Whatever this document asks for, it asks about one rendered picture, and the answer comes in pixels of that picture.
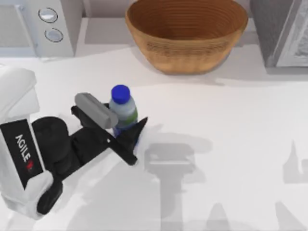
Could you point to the round microwave knob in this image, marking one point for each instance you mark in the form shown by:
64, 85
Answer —
47, 14
54, 34

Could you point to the brown woven basket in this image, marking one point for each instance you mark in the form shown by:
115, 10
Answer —
185, 48

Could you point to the blue capped clear bottle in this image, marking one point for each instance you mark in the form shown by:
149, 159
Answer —
124, 110

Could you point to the pale microwave oven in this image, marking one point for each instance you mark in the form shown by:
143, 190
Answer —
65, 26

